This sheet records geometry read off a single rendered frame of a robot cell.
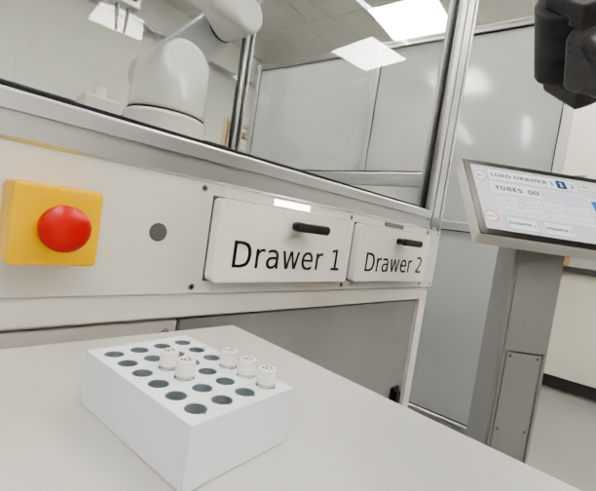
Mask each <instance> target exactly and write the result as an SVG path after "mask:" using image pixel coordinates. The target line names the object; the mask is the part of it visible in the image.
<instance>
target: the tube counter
mask: <svg viewBox="0 0 596 491"><path fill-rule="evenodd" d="M526 190H527V193H528V196H529V197H530V198H537V199H543V200H549V201H555V202H562V203H568V204H574V205H581V206H587V204H586V202H585V200H584V198H583V197H582V196H580V195H573V194H567V193H561V192H554V191H548V190H541V189H536V188H530V187H526Z"/></svg>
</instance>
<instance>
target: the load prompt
mask: <svg viewBox="0 0 596 491"><path fill-rule="evenodd" d="M485 169H486V171H487V175H488V178H489V179H493V180H499V181H505V182H512V183H518V184H524V185H531V186H537V187H543V188H549V189H555V190H562V191H568V192H574V193H580V191H579V188H578V186H577V183H576V182H573V181H568V180H561V179H555V178H549V177H542V176H536V175H530V174H524V173H518V172H512V171H505V170H494V169H487V168H485ZM580 194H581V193H580Z"/></svg>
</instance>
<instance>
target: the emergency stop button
mask: <svg viewBox="0 0 596 491"><path fill-rule="evenodd" d="M36 231H37V236H38V238H39V240H40V241H41V243H42V244H43V245H44V246H46V247H47V248H49V249H51V250H53V251H56V252H62V253H67V252H72V251H76V250H78V249H80V248H81V247H83V246H84V245H85V244H86V243H87V241H88V240H89V238H90V236H91V232H92V225H91V222H90V220H89V219H88V217H87V216H86V215H85V214H84V213H83V212H82V211H81V210H79V209H77V208H74V207H70V206H56V207H53V208H49V209H47V210H46V211H45V212H44V213H43V214H42V215H41V216H40V218H39V219H38V222H37V226H36Z"/></svg>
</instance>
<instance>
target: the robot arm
mask: <svg viewBox="0 0 596 491"><path fill-rule="evenodd" d="M534 77H535V79H536V81H537V82H539V83H540V84H542V85H543V89H544V90H545V91H546V92H547V93H549V94H551V95H553V96H554V97H556V98H557V99H559V100H561V101H562V102H564V103H565V104H567V105H569V106H570V107H572V108H573V109H580V108H582V107H585V106H588V105H591V104H593V103H595V102H596V0H539V1H538V2H537V4H536V5H535V45H534Z"/></svg>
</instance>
